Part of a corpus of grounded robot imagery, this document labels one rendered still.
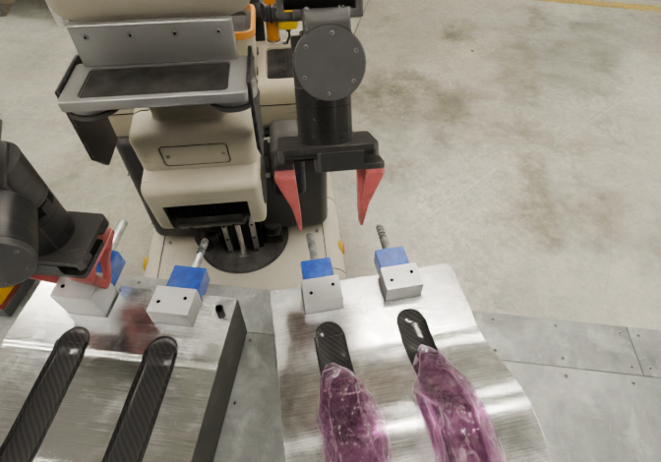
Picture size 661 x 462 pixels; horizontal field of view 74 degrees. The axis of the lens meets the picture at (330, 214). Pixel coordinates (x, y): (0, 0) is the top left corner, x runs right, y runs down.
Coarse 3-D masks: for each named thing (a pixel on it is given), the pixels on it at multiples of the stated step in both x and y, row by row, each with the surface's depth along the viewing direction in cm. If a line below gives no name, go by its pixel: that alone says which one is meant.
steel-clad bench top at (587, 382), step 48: (240, 288) 66; (0, 336) 61; (528, 336) 61; (576, 336) 61; (624, 336) 61; (240, 384) 57; (528, 384) 57; (576, 384) 57; (624, 384) 57; (240, 432) 53; (576, 432) 53; (624, 432) 53
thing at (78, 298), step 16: (112, 256) 55; (96, 272) 52; (112, 272) 54; (64, 288) 51; (80, 288) 51; (96, 288) 51; (112, 288) 54; (64, 304) 52; (80, 304) 51; (96, 304) 51; (112, 304) 54
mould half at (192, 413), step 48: (48, 288) 56; (144, 288) 56; (48, 336) 52; (96, 336) 52; (144, 336) 52; (192, 336) 52; (240, 336) 58; (0, 384) 48; (96, 384) 48; (192, 384) 48; (0, 432) 45; (48, 432) 45; (96, 432) 45; (192, 432) 45
